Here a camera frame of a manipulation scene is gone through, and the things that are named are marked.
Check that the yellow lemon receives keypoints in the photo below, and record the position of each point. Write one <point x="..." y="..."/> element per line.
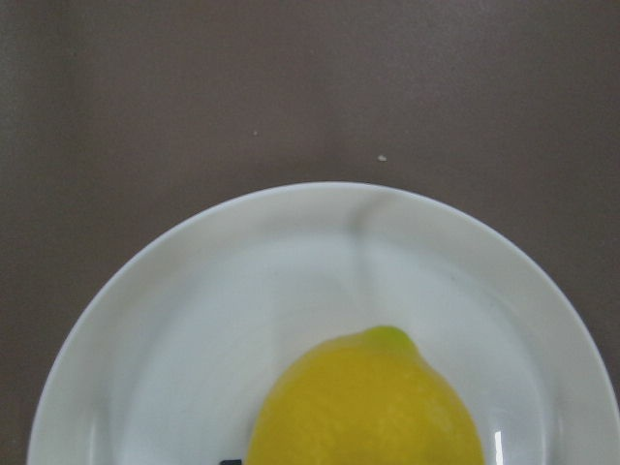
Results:
<point x="365" y="398"/>

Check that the white plate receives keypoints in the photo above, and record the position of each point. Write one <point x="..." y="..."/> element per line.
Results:
<point x="170" y="362"/>

